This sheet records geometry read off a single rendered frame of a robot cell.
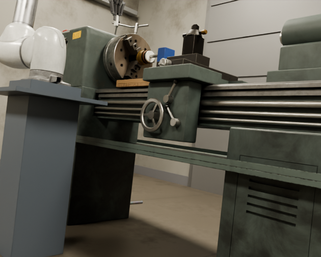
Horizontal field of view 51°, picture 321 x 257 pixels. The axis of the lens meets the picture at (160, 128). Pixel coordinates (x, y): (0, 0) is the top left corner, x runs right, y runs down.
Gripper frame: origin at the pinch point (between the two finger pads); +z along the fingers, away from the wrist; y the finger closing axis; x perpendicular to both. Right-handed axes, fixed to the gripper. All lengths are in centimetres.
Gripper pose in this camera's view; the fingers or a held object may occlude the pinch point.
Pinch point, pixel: (116, 21)
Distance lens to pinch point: 235.2
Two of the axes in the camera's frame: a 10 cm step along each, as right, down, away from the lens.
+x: -6.8, -0.6, 7.3
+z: -0.5, 10.0, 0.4
